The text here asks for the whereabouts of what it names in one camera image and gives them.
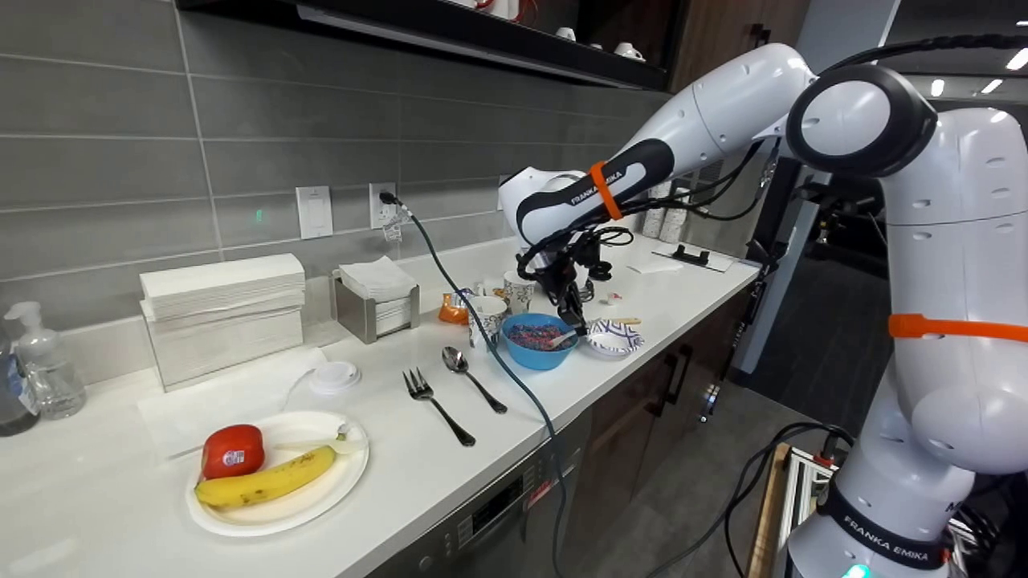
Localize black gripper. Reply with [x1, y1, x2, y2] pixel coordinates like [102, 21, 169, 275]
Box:
[530, 230, 599, 339]

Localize colourful cereal pieces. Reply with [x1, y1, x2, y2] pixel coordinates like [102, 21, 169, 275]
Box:
[511, 323, 573, 354]

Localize white patterned coffee cup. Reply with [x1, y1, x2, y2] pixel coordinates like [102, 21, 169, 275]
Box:
[467, 293, 511, 346]

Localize blue patterned paper bowl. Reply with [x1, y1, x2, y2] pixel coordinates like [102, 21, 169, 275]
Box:
[574, 318, 646, 362]

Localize small orange item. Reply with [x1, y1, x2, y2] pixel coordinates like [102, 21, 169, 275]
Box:
[433, 293, 477, 331]

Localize metal spoon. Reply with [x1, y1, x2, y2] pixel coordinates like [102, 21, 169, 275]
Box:
[441, 345, 511, 418]

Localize wooden lower cabinet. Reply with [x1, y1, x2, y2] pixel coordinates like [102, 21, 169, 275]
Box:
[555, 285, 757, 549]

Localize wooden cabinet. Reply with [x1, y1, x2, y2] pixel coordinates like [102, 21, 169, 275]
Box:
[667, 0, 817, 93]
[555, 285, 757, 549]

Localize small black device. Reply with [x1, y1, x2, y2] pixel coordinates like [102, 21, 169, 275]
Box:
[667, 242, 712, 269]

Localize metal fork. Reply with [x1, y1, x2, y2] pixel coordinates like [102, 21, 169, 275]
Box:
[399, 368, 478, 449]

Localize metal napkin holder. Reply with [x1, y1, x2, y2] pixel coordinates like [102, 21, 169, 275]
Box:
[330, 253, 425, 346]

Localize white outlet with plug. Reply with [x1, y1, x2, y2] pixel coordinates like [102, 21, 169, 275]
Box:
[365, 179, 401, 232]

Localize dark dishwasher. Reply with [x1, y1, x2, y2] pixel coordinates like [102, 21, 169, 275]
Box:
[365, 422, 599, 578]

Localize white mug with red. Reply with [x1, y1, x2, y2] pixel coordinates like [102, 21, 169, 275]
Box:
[469, 0, 523, 23]

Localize wooden upper cabinet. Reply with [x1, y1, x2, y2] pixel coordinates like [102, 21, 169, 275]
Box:
[667, 0, 817, 93]

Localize yellow banana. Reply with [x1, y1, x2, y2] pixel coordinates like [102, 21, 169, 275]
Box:
[193, 443, 344, 513]

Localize white paper towel stack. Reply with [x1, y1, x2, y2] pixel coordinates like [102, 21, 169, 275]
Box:
[138, 252, 309, 393]

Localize red apple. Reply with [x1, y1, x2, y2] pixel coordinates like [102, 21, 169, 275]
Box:
[199, 422, 268, 482]

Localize clear sanitizer pump bottle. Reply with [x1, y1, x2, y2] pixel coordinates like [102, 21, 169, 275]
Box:
[0, 299, 87, 424]

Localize black lower cabinet handle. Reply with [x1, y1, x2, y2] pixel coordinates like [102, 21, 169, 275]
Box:
[660, 346, 693, 413]

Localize orange strap on wrist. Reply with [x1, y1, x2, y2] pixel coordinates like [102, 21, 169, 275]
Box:
[589, 157, 626, 223]

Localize black floor cable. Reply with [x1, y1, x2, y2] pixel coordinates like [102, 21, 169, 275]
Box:
[641, 418, 861, 578]

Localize white wall switch plate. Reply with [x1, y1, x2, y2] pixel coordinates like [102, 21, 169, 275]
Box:
[292, 185, 337, 242]

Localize wooden post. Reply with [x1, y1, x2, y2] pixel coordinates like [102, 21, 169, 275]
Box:
[746, 439, 795, 578]

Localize dark wall shelf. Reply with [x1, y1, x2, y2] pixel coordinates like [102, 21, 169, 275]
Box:
[173, 0, 681, 93]

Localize orange strap on lower link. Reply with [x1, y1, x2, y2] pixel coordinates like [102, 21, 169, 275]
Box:
[887, 311, 1028, 346]

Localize black corrugated robot hose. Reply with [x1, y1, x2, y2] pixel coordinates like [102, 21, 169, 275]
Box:
[823, 29, 1028, 79]

